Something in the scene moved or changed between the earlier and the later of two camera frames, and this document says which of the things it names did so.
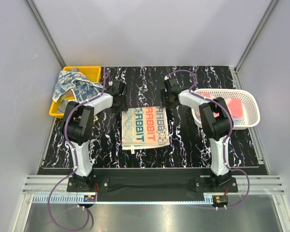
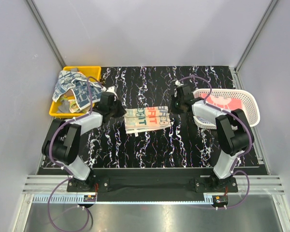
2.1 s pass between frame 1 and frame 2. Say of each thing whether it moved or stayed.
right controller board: stayed
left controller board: stayed
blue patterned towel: stayed
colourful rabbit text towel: moved
